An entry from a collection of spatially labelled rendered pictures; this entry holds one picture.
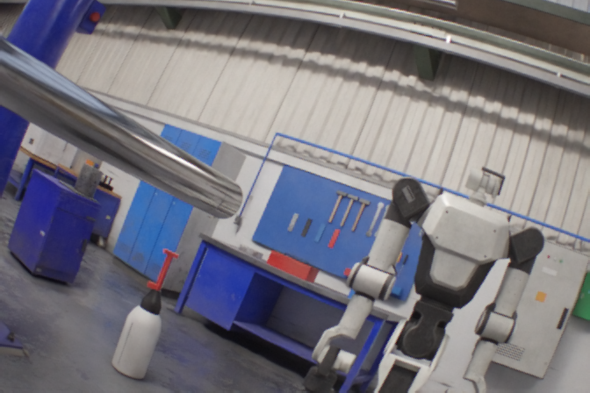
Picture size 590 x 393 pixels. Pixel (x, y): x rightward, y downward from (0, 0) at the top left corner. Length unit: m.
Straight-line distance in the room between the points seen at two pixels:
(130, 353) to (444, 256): 1.86
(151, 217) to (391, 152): 2.64
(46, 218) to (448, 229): 3.03
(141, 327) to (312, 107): 3.87
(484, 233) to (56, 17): 1.89
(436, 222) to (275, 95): 4.96
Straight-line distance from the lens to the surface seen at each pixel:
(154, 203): 6.00
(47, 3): 2.35
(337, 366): 1.55
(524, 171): 5.29
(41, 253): 3.91
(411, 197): 1.57
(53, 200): 3.89
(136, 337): 2.82
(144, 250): 5.96
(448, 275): 1.50
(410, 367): 1.52
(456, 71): 5.77
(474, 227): 1.51
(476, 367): 1.57
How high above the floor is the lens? 1.05
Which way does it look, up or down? 7 degrees up
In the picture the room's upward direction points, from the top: 24 degrees clockwise
